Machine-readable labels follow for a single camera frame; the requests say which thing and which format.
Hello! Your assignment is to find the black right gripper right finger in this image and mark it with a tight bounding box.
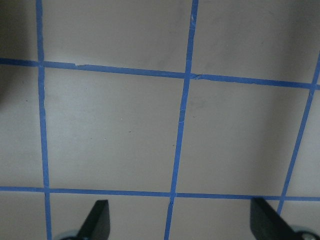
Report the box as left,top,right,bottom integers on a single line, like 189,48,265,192
250,197,303,240

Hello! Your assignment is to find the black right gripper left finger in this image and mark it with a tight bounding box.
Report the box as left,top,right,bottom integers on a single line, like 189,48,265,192
76,200,111,240

